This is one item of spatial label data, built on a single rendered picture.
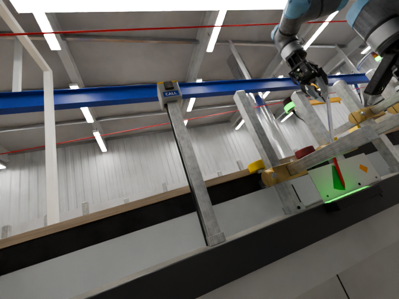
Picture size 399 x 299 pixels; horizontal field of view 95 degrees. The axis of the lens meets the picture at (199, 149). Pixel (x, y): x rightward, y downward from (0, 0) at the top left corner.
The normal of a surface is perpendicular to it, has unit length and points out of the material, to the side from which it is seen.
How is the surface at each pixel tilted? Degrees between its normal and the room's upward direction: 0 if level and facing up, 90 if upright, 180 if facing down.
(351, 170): 90
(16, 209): 90
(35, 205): 90
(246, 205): 90
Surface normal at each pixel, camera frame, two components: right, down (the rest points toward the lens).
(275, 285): 0.17, -0.40
